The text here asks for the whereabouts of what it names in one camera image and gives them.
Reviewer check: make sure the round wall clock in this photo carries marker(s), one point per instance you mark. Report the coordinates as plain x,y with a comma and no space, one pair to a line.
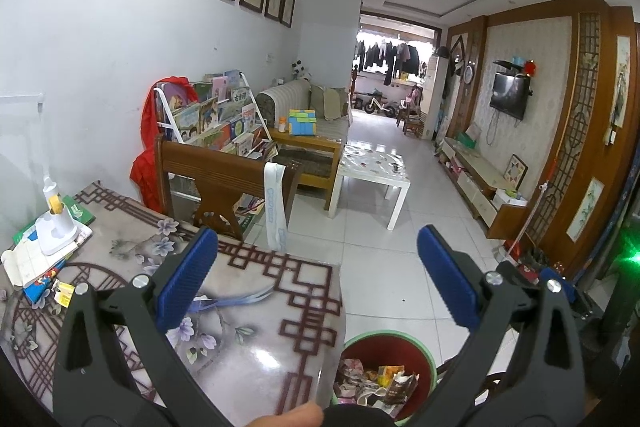
469,73

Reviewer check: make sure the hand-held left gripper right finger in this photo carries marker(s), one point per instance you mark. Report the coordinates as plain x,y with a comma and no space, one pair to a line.
447,279

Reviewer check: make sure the framed puzzle picture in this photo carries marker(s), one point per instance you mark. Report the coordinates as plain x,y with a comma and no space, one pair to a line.
515,173

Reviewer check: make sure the television cabinet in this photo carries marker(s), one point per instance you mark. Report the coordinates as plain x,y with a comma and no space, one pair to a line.
480,182

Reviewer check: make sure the black white plush toy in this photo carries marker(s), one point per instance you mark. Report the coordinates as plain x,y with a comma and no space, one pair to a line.
301,69

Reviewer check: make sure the row of hanging clothes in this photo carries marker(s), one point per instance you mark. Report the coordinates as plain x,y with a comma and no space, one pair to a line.
390,59

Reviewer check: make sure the small wooden chair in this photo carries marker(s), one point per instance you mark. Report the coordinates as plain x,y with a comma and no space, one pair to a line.
410,114

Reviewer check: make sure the bamboo wall painting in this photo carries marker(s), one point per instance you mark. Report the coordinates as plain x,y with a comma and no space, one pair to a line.
585,209

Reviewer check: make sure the yellow tape roll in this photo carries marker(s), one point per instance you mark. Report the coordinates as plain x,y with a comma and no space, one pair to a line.
56,204

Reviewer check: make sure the balance bike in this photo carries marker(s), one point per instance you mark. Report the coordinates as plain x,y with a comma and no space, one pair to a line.
377,104

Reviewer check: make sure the white coffee table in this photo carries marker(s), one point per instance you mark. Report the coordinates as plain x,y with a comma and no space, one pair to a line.
370,167

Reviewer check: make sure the small orange capped bottle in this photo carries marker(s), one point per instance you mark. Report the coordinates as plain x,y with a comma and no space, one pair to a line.
282,125

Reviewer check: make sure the grey covered sofa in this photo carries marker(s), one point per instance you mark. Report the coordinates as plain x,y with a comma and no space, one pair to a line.
285,99

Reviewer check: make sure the yellow snack wrapper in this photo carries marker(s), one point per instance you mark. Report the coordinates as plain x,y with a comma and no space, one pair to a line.
64,294

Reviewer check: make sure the blue picture book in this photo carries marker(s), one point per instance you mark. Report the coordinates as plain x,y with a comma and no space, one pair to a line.
40,289

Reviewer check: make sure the wooden coffee table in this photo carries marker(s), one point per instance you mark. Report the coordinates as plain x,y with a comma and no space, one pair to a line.
310,147

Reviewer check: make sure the green book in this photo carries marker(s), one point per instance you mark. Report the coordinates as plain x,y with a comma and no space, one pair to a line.
82,212

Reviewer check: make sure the green trash bin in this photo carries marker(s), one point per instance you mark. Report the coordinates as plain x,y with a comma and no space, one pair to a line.
360,347

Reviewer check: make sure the wall television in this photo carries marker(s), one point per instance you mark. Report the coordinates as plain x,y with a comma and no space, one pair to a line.
509,96

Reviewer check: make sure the red cloth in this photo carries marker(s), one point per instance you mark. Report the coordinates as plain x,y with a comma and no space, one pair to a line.
145,177

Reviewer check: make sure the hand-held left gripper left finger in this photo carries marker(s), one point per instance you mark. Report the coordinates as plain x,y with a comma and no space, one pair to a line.
187,277

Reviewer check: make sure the person's left hand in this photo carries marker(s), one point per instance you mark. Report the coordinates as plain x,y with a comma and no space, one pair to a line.
290,417

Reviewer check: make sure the row of picture books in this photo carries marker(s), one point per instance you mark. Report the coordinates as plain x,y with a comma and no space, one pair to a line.
210,117

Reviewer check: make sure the brown packet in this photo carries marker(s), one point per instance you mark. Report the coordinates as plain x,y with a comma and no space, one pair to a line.
400,389

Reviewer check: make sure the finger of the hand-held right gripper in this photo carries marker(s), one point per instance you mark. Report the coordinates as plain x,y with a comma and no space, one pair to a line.
552,276
517,274

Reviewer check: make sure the white printed cloth strip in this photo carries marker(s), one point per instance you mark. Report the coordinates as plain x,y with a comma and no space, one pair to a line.
275,207

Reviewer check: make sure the white desk lamp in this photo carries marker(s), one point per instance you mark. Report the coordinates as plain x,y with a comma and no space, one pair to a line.
55,232

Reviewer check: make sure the colourful toy block box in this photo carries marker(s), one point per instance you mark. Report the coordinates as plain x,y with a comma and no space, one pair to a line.
303,122

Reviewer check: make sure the white book rack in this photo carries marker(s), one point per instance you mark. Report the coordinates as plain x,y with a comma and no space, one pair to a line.
160,107

